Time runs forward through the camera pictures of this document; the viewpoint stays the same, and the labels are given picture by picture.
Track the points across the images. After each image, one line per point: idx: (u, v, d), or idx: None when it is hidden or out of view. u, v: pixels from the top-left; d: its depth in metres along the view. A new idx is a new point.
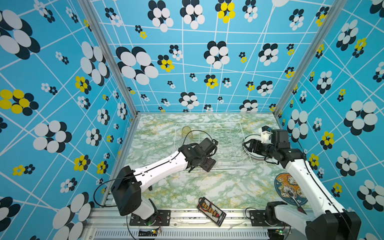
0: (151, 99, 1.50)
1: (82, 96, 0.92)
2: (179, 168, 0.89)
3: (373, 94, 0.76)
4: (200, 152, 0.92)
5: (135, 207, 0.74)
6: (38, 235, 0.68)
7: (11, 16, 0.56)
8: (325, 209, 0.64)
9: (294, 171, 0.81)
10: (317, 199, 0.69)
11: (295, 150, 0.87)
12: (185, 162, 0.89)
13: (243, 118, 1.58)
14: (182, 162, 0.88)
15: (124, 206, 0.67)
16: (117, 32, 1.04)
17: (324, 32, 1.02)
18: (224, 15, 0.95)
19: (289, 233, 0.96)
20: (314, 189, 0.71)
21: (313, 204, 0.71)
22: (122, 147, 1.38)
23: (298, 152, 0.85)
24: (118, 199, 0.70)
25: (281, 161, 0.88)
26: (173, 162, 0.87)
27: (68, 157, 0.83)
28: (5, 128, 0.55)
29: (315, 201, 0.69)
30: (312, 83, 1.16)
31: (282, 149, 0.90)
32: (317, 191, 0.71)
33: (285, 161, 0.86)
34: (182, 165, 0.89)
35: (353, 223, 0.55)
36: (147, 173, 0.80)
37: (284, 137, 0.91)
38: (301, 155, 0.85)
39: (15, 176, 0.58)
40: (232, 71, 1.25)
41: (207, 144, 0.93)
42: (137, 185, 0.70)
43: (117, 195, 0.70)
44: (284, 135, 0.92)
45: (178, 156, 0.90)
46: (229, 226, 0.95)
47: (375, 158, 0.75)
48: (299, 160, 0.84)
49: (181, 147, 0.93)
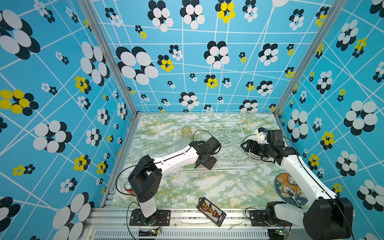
0: (151, 99, 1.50)
1: (81, 96, 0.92)
2: (191, 160, 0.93)
3: (373, 94, 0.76)
4: (208, 148, 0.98)
5: (151, 196, 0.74)
6: (38, 235, 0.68)
7: (11, 16, 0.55)
8: (318, 196, 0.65)
9: (288, 165, 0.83)
10: (310, 187, 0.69)
11: (289, 147, 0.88)
12: (197, 155, 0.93)
13: (243, 118, 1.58)
14: (195, 154, 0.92)
15: (144, 192, 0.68)
16: (118, 32, 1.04)
17: (324, 32, 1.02)
18: (224, 15, 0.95)
19: (289, 233, 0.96)
20: (307, 179, 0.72)
21: (308, 195, 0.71)
22: (122, 147, 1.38)
23: (292, 149, 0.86)
24: (137, 187, 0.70)
25: (276, 159, 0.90)
26: (186, 154, 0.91)
27: (68, 157, 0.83)
28: (5, 128, 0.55)
29: (309, 190, 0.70)
30: (312, 83, 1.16)
31: (277, 147, 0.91)
32: (310, 181, 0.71)
33: (280, 158, 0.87)
34: (194, 158, 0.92)
35: (347, 209, 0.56)
36: (165, 162, 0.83)
37: (279, 136, 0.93)
38: (294, 151, 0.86)
39: (15, 176, 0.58)
40: (233, 71, 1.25)
41: (214, 142, 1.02)
42: (159, 171, 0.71)
43: (136, 182, 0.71)
44: (279, 134, 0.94)
45: (190, 150, 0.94)
46: (229, 227, 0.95)
47: (375, 158, 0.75)
48: (293, 156, 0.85)
49: (192, 142, 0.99)
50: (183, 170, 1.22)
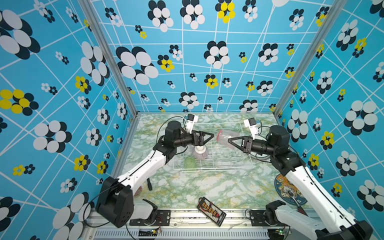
0: (151, 99, 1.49)
1: (81, 96, 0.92)
2: (160, 164, 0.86)
3: (373, 94, 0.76)
4: (171, 142, 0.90)
5: (130, 216, 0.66)
6: (38, 235, 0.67)
7: (11, 16, 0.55)
8: (340, 225, 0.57)
9: (296, 181, 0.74)
10: (328, 213, 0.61)
11: (292, 155, 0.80)
12: (164, 154, 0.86)
13: (243, 118, 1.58)
14: (161, 156, 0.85)
15: (119, 217, 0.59)
16: (118, 32, 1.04)
17: (324, 32, 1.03)
18: (225, 15, 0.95)
19: (289, 233, 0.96)
20: (322, 202, 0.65)
21: (323, 218, 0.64)
22: (122, 147, 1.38)
23: (296, 158, 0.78)
24: (110, 214, 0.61)
25: (281, 171, 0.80)
26: (152, 159, 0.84)
27: (68, 157, 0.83)
28: (5, 128, 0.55)
29: (326, 215, 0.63)
30: (312, 83, 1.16)
31: (279, 156, 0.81)
32: (326, 204, 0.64)
33: (285, 170, 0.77)
34: (162, 160, 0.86)
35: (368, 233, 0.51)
36: (132, 176, 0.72)
37: (285, 142, 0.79)
38: (299, 161, 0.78)
39: (15, 176, 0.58)
40: (233, 71, 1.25)
41: (170, 133, 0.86)
42: (127, 188, 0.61)
43: (105, 211, 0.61)
44: (287, 139, 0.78)
45: (155, 154, 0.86)
46: (229, 226, 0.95)
47: (375, 158, 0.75)
48: (299, 168, 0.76)
49: (156, 144, 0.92)
50: (183, 170, 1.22)
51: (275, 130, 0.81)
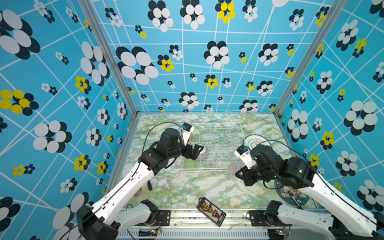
0: (151, 99, 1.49)
1: (81, 96, 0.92)
2: (147, 179, 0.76)
3: (373, 93, 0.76)
4: (164, 151, 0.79)
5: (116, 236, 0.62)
6: (38, 235, 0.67)
7: (12, 16, 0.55)
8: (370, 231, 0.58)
9: (315, 195, 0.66)
10: (357, 222, 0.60)
11: (291, 161, 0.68)
12: (154, 165, 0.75)
13: (243, 118, 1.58)
14: (147, 171, 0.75)
15: None
16: (117, 32, 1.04)
17: (324, 32, 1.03)
18: (225, 15, 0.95)
19: (290, 233, 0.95)
20: (346, 209, 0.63)
21: (345, 222, 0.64)
22: (122, 147, 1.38)
23: (297, 161, 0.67)
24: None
25: (299, 184, 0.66)
26: (135, 177, 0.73)
27: (68, 157, 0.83)
28: (5, 128, 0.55)
29: (352, 223, 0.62)
30: (312, 83, 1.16)
31: (282, 171, 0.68)
32: (351, 211, 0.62)
33: (301, 182, 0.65)
34: (148, 175, 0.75)
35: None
36: (108, 202, 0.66)
37: (273, 155, 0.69)
38: (302, 164, 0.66)
39: (15, 176, 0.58)
40: (233, 71, 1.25)
41: (167, 139, 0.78)
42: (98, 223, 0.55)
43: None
44: (271, 151, 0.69)
45: (139, 169, 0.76)
46: (229, 227, 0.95)
47: (376, 158, 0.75)
48: (314, 177, 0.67)
49: (145, 152, 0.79)
50: (184, 170, 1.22)
51: (255, 152, 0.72)
